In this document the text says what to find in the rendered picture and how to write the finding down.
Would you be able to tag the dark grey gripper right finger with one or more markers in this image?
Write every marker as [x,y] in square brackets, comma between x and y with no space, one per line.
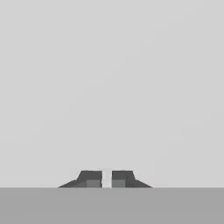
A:
[124,178]

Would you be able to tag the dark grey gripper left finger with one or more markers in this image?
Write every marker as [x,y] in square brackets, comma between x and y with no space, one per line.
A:
[89,178]

